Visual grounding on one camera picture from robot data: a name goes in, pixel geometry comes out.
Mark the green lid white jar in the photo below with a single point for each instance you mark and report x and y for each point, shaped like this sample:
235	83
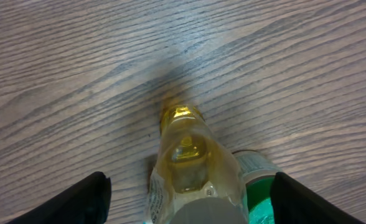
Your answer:
258	174

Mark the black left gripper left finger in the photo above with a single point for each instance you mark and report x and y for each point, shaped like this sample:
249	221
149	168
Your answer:
86	202

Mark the clear yellow liquid bottle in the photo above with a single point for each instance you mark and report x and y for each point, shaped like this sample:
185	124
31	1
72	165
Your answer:
195	179

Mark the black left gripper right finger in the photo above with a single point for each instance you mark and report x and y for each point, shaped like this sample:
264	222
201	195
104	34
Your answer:
294	203

